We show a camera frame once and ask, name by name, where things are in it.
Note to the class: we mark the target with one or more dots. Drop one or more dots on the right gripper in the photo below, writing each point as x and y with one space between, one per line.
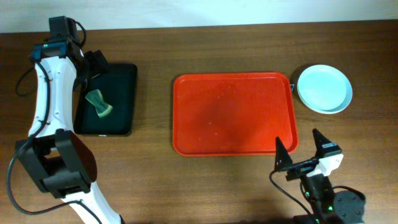
302 166

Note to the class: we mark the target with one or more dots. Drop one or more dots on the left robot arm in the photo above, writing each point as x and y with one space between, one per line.
57 161

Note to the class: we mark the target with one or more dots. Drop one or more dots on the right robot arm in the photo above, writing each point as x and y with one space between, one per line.
329 203

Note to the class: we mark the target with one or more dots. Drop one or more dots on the black rectangular basin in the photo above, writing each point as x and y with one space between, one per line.
118 88

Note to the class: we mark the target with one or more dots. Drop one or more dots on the green yellow sponge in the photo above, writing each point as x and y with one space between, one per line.
96 99

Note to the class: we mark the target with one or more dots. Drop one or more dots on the light blue plate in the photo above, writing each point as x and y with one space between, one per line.
324 89

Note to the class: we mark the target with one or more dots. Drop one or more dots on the red plastic tray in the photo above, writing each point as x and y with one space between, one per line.
232 114

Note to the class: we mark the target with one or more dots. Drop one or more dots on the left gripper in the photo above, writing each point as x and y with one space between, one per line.
94 62

